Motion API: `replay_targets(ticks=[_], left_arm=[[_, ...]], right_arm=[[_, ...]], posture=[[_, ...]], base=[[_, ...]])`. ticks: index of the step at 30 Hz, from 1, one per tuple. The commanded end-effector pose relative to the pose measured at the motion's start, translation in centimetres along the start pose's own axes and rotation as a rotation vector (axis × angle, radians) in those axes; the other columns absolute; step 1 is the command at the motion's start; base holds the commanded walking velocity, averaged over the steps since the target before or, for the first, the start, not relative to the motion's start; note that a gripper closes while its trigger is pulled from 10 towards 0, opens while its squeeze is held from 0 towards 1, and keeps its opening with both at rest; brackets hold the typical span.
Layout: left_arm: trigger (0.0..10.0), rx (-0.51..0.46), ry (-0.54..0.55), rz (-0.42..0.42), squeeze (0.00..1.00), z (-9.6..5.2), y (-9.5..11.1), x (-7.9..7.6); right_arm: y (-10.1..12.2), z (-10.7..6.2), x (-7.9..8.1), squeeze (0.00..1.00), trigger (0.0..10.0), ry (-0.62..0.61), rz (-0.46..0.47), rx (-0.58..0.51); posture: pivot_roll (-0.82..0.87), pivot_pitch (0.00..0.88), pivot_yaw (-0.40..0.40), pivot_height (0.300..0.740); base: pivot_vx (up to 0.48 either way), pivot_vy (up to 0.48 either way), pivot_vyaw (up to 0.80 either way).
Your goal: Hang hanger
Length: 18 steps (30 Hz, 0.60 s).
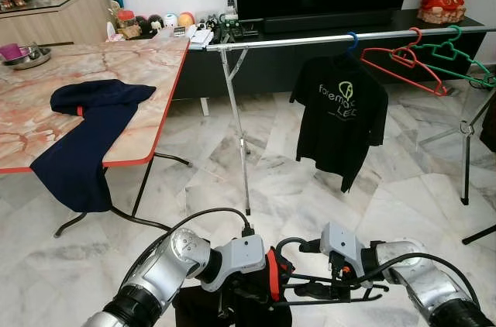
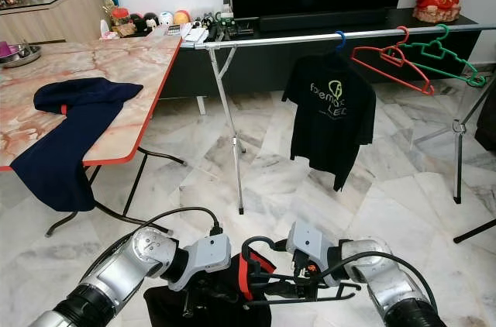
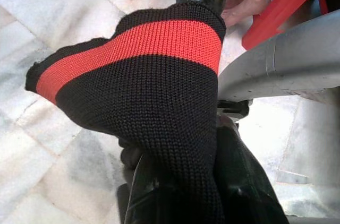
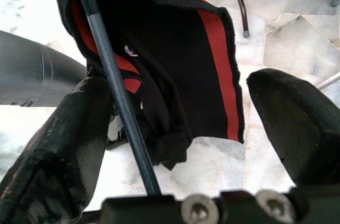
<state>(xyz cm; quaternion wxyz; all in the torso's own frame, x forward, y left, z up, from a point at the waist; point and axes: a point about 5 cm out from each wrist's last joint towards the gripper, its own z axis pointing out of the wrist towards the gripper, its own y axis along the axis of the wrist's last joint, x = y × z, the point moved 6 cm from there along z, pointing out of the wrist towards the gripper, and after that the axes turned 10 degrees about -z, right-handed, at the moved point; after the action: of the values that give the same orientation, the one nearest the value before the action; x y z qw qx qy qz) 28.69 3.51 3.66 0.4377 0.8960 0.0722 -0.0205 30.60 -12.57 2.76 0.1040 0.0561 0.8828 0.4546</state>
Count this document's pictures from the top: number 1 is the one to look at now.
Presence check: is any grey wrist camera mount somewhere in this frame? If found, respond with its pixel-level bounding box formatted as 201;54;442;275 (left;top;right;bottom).
203;234;268;293
320;222;365;266

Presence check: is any clear plastic bottle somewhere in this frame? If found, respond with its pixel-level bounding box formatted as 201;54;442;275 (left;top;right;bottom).
224;0;239;26

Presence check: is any marble pattern folding table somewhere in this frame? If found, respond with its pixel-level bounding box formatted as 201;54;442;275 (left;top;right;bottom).
0;36;192;239

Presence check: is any white paper stack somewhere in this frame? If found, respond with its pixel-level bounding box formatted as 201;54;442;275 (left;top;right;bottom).
186;27;215;50

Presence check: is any black garment with red trim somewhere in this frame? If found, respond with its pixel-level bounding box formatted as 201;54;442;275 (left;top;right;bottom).
172;248;295;327

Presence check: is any blue plastic hanger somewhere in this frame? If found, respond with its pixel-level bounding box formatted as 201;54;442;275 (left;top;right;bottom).
346;31;361;57

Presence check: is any silver metal clothes rack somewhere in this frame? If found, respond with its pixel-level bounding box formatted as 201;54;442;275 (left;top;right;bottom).
205;25;496;216

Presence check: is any red plastic hanger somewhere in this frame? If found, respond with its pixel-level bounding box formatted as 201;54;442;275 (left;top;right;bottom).
360;27;449;98

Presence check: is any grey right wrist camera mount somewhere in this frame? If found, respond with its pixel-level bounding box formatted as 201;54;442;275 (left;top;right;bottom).
320;222;365;266

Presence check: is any black t-shirt with green logo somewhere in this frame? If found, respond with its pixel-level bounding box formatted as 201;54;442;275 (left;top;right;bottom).
290;56;390;194

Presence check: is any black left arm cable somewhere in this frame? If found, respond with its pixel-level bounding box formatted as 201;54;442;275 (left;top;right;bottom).
116;207;257;289

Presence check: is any black tripod stand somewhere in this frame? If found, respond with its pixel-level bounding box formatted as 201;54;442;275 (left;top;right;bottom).
418;91;496;246

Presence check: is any green plastic hanger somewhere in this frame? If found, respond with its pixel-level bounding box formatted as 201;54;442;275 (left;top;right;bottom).
411;25;496;89

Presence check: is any navy blue garment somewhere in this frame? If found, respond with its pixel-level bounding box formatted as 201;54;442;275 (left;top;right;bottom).
29;79;157;213

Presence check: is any black TV console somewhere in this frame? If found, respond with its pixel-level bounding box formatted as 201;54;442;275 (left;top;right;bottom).
172;8;496;103

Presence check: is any light wooden cabinet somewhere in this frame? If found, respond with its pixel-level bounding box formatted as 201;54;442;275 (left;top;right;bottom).
0;0;117;47

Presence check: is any white tissue pack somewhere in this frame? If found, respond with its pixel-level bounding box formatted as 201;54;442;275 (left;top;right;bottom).
106;23;126;41

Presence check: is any jar with red lid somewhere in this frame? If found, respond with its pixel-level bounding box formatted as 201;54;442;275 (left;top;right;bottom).
116;9;139;40

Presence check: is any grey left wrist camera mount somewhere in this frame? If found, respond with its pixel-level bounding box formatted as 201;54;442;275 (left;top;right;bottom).
203;234;268;293

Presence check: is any purple cup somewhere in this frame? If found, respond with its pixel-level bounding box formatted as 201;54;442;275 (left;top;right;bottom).
0;43;24;60

